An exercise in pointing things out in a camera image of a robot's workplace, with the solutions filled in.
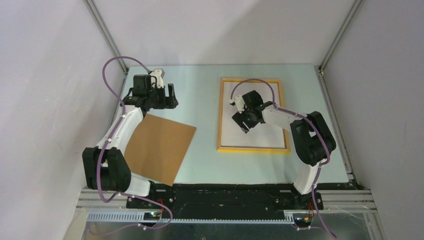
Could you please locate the grey slotted cable duct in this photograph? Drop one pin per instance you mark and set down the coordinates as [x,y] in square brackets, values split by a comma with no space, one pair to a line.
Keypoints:
[146,217]

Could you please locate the aluminium corner post left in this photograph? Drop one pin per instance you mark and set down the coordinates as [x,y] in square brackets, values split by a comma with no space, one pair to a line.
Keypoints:
[102,27]

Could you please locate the mountain landscape photo print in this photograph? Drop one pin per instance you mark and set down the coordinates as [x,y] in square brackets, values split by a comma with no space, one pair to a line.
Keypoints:
[265,136]

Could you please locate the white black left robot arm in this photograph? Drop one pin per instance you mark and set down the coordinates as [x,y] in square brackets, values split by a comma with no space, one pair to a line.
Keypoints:
[105,163]

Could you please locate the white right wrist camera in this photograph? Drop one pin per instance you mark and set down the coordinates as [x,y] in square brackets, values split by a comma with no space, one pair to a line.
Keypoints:
[238,102]

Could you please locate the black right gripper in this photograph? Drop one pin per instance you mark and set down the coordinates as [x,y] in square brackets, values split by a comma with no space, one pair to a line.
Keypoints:
[239,118]

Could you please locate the aluminium front rail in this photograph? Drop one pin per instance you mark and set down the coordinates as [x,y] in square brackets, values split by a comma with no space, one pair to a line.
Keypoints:
[332,201]

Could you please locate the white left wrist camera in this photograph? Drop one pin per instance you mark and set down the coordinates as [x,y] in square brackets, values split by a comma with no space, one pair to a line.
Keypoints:
[157,76]

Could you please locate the brown cardboard backing board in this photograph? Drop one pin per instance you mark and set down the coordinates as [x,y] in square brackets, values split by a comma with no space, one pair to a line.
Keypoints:
[158,147]

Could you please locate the aluminium corner post right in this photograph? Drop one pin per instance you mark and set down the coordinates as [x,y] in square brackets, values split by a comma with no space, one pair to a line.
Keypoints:
[352,12]

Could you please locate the yellow wooden picture frame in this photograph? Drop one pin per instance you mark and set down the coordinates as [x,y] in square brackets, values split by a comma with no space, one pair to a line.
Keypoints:
[246,150]

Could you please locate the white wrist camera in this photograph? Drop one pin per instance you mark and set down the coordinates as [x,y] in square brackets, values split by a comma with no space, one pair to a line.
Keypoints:
[238,102]
[157,76]

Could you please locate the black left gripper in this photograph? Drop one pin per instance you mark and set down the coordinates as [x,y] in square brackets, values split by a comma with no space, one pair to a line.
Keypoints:
[167,102]

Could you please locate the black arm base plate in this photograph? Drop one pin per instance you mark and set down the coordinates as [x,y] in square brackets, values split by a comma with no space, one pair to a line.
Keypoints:
[230,211]

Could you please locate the aluminium corner post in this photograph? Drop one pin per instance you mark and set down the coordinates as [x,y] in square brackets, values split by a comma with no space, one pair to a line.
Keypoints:
[102,27]
[352,12]

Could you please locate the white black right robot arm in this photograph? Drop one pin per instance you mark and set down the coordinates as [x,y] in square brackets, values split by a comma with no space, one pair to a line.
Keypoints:
[312,138]

